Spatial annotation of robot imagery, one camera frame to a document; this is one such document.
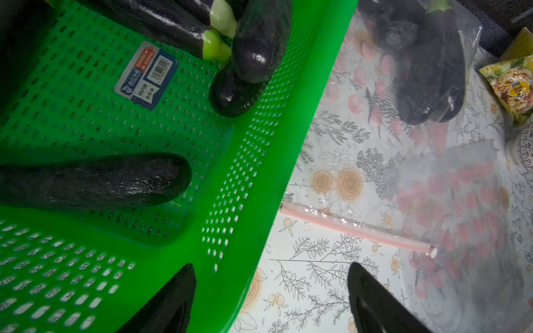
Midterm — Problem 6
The long eggplant centre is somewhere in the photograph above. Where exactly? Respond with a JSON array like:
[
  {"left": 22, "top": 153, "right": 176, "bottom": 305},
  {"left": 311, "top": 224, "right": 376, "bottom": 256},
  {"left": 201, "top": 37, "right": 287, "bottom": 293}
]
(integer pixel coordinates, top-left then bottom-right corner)
[{"left": 209, "top": 60, "right": 269, "bottom": 118}]

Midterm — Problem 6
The long eggplant stem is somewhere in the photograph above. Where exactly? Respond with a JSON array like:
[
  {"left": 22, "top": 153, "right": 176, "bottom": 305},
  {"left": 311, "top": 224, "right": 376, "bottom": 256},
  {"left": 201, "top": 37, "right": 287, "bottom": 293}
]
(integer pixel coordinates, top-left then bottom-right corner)
[{"left": 397, "top": 26, "right": 444, "bottom": 126}]

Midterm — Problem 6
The large eggplant front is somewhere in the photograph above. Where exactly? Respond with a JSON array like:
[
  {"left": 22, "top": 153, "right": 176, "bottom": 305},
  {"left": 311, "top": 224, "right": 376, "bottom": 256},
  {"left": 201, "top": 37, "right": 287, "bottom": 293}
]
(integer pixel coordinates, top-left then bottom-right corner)
[{"left": 427, "top": 1, "right": 466, "bottom": 123}]

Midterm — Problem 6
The small patterned bowl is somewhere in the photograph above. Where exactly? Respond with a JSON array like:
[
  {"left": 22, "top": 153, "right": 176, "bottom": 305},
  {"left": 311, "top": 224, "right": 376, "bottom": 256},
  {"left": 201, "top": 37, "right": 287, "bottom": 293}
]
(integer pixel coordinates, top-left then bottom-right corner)
[{"left": 505, "top": 122, "right": 532, "bottom": 173}]

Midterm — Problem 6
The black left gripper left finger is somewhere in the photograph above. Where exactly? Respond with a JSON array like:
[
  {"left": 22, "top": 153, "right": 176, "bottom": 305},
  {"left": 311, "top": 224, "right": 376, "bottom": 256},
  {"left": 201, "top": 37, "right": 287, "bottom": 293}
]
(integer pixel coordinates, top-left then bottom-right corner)
[{"left": 118, "top": 264, "right": 197, "bottom": 333}]

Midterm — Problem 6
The barcode sticker label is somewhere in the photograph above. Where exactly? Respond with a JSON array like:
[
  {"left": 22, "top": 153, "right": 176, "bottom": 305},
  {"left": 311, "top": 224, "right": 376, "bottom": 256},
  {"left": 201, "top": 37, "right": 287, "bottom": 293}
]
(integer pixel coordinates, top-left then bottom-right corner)
[{"left": 114, "top": 41, "right": 178, "bottom": 110}]

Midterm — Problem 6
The small eggplant at basket wall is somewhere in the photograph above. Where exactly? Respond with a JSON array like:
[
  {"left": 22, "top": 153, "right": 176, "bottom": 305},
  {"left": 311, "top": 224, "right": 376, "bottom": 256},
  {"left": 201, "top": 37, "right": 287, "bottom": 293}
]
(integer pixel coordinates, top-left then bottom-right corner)
[{"left": 1, "top": 153, "right": 192, "bottom": 210}]

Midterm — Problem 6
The green plastic basket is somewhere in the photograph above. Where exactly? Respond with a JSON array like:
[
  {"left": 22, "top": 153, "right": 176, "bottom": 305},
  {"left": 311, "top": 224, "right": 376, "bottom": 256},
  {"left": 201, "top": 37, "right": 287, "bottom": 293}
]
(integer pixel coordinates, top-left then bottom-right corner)
[{"left": 1, "top": 1, "right": 357, "bottom": 332}]

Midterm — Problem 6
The clear pink-dotted zip-top bag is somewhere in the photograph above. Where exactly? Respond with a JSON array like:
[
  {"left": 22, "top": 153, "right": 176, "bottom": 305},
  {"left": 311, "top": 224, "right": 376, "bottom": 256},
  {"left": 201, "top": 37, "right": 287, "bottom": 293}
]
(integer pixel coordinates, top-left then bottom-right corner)
[{"left": 328, "top": 0, "right": 484, "bottom": 142}]

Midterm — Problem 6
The yellow snack packet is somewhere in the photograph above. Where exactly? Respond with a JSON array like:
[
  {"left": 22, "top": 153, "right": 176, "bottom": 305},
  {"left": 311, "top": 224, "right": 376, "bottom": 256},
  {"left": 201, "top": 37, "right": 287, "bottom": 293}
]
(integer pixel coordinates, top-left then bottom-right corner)
[{"left": 480, "top": 55, "right": 532, "bottom": 127}]

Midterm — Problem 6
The floral patterned table mat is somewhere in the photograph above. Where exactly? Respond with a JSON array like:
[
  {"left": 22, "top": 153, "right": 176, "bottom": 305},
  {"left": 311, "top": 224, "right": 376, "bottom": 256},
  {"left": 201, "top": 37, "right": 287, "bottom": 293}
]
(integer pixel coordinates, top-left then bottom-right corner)
[{"left": 231, "top": 15, "right": 532, "bottom": 332}]

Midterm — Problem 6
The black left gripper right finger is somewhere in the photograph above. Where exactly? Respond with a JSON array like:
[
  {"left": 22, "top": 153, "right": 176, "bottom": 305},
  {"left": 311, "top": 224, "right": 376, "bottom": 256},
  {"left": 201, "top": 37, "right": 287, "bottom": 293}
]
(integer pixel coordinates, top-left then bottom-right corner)
[{"left": 347, "top": 262, "right": 429, "bottom": 332}]

